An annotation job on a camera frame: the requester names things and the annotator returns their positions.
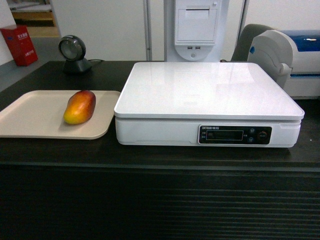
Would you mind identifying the dark red yellow mango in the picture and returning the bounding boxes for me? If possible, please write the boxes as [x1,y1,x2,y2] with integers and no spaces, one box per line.
[63,90,96,125]

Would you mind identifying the white checkout scale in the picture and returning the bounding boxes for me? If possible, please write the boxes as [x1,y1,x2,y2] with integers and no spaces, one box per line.
[114,62,305,148]

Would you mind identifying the white receipt printer kiosk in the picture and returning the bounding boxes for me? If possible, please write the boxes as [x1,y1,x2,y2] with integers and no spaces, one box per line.
[163,0,229,62]

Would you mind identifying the black barcode scanner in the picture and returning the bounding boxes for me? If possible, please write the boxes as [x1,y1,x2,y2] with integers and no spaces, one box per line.
[58,35,92,75]

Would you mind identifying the white metal pole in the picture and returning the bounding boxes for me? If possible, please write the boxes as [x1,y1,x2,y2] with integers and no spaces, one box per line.
[143,0,153,61]

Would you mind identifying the beige plastic tray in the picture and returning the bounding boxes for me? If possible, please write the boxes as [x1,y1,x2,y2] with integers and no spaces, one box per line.
[0,90,120,140]

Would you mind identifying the grey blue label printer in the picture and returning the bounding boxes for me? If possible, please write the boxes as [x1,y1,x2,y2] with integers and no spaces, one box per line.
[247,30,320,99]

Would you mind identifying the red fire extinguisher box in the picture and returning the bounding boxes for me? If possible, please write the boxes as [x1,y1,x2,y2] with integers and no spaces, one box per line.
[0,25,38,67]

